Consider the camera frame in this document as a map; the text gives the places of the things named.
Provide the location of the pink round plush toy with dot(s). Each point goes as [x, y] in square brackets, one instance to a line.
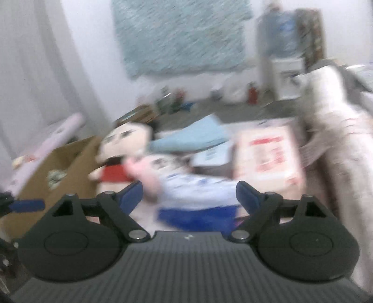
[145, 174]

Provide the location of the grey white blanket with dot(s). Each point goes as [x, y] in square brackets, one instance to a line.
[343, 131]

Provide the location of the black-haired plush doll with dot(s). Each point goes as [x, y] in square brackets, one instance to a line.
[125, 137]

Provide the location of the white curtain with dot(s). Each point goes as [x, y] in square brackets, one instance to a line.
[43, 58]

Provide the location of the blue water bottle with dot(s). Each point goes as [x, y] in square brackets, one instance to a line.
[278, 32]

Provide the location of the pink rolled mat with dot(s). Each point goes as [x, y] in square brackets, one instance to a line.
[52, 137]

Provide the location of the pink red wipes pack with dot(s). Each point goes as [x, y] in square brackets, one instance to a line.
[268, 157]

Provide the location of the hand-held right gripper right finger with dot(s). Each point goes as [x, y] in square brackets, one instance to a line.
[247, 196]

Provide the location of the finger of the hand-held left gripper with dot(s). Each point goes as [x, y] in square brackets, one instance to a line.
[27, 205]

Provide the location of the red thermos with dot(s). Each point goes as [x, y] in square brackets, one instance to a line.
[253, 93]

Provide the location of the teal floral wall cloth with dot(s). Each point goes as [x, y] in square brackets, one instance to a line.
[180, 35]

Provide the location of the brown cardboard box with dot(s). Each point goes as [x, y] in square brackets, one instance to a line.
[72, 163]

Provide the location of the light blue quilted pad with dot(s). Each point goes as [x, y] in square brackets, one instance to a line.
[198, 134]

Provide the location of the small cardboard box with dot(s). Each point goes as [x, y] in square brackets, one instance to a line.
[138, 115]

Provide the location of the green white scrunchie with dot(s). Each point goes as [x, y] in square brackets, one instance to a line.
[56, 178]

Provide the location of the white plastic bag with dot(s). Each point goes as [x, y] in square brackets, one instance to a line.
[234, 90]

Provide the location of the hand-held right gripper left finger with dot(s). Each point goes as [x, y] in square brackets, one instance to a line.
[131, 196]

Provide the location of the patterned rolled mat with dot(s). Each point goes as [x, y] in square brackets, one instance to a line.
[311, 35]

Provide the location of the blue white wipes pack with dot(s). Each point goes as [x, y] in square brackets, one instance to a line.
[198, 192]

